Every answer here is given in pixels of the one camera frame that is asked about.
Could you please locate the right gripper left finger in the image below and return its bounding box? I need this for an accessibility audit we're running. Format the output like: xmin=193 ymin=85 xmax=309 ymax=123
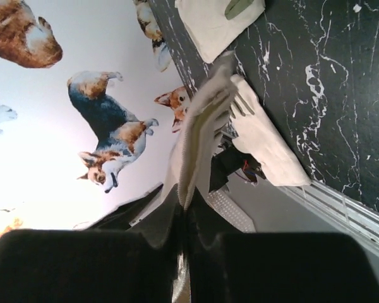
xmin=0 ymin=188 xmax=181 ymax=302

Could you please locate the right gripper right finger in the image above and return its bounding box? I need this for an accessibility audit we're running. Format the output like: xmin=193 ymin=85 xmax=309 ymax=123
xmin=186 ymin=193 xmax=379 ymax=302

